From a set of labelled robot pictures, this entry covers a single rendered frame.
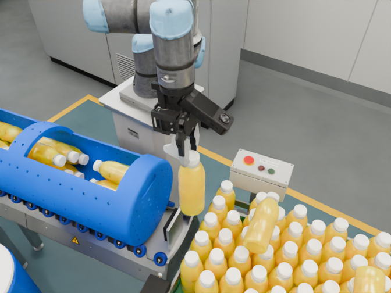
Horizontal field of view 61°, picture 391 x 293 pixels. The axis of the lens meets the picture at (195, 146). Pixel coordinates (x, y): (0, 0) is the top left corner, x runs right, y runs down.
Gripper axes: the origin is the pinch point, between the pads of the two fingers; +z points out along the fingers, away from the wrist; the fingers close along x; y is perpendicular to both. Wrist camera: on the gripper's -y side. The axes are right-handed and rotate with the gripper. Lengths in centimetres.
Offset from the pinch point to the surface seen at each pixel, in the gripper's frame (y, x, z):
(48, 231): 57, 9, 48
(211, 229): -3.1, -4.0, 32.2
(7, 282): 43, 33, 33
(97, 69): 193, -182, 100
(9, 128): 86, -12, 23
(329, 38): -11, -274, 77
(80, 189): 33.2, 7.4, 17.3
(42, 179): 47, 8, 18
